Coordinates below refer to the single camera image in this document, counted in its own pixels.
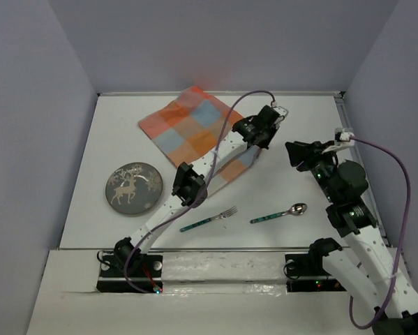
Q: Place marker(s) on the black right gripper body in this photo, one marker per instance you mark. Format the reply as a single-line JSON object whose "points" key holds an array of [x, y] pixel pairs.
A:
{"points": [[310, 159]]}

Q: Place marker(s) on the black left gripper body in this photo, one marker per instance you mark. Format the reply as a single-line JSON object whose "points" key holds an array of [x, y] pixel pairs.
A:
{"points": [[264, 136]]}

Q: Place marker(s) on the checkered orange blue cloth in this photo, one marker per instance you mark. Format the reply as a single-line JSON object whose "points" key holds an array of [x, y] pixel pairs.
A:
{"points": [[188, 127]]}

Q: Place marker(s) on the grey reindeer plate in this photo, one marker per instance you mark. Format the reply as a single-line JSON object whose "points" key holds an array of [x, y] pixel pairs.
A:
{"points": [[134, 188]]}

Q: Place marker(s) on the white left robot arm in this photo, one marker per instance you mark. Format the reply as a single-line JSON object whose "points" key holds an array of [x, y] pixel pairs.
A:
{"points": [[189, 189]]}

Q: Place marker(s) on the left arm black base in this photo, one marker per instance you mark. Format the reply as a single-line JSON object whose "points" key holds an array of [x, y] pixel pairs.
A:
{"points": [[147, 278]]}

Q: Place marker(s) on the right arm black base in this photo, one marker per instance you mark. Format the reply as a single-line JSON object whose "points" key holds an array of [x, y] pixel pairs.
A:
{"points": [[302, 276]]}

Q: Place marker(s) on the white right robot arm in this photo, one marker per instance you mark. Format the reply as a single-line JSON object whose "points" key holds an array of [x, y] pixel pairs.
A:
{"points": [[377, 281]]}

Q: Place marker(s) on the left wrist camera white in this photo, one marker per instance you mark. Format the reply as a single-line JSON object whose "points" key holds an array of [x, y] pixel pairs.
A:
{"points": [[281, 111]]}

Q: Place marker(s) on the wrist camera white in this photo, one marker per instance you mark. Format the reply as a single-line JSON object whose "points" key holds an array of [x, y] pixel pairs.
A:
{"points": [[281, 111], [343, 139]]}

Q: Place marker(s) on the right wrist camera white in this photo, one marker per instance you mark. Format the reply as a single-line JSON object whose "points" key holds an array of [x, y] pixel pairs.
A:
{"points": [[343, 139]]}

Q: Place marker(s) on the spoon with green handle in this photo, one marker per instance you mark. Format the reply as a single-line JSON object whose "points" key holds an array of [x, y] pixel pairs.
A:
{"points": [[297, 209]]}

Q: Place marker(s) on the fork with green handle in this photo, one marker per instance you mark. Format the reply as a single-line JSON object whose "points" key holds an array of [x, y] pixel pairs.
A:
{"points": [[223, 215]]}

